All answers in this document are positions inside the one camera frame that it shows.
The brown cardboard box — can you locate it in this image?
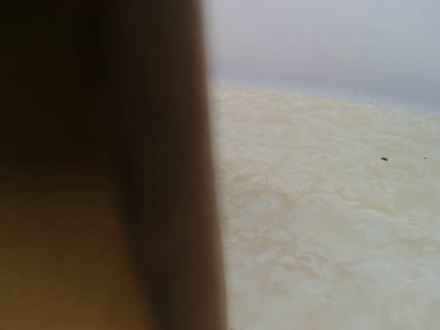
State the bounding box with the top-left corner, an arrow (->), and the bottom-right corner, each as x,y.
1,1 -> 228,329

